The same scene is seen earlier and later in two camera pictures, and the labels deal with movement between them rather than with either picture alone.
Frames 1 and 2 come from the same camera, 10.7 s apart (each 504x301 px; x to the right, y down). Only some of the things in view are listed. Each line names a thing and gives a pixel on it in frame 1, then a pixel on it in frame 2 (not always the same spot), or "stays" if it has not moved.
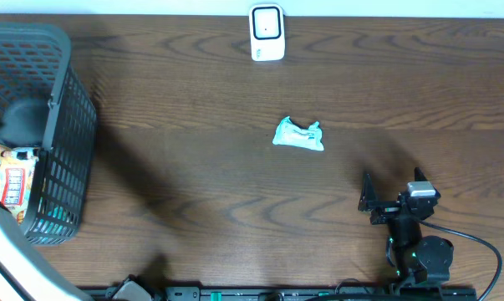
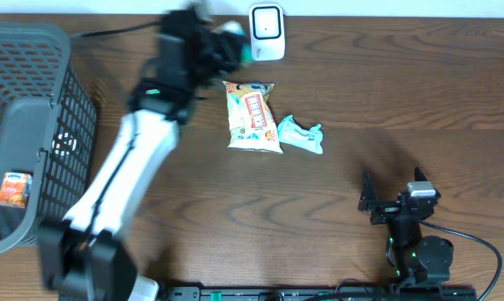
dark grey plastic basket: x=42 y=103 stays
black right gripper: x=369 y=201 stays
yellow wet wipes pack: x=12 y=177 to x=252 y=123
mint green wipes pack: x=288 y=134 stays
